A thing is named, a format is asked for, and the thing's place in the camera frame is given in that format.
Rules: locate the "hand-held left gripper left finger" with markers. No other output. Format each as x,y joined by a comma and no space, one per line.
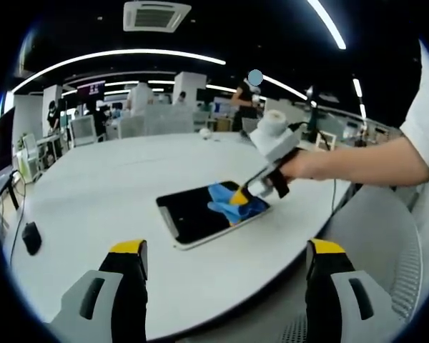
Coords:
127,264

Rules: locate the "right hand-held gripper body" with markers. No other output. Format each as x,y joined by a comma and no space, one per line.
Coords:
275,139

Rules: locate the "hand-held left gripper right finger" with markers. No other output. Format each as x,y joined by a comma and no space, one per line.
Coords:
329,261

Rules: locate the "blue cleaning cloth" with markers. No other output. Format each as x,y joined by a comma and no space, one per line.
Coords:
223,207

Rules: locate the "black tray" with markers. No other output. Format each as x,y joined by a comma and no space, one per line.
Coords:
193,214

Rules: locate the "person's right hand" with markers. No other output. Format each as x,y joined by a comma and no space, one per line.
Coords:
305,166

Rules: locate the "grey mesh office chair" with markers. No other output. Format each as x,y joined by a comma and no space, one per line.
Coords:
375,243

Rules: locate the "white round object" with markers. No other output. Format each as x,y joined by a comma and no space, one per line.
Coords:
205,134

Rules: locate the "small black object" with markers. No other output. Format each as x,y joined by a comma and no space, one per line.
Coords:
31,238

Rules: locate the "frosted partition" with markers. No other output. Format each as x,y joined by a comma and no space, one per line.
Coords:
168,119

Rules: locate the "ceiling light strip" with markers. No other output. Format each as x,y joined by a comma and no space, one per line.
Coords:
327,23
121,54

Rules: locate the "ceiling air conditioner unit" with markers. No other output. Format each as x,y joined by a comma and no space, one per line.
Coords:
157,16

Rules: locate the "black computer monitor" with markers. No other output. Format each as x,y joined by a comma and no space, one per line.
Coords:
1,143

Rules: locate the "wall screen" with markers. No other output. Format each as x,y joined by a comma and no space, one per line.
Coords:
91,88

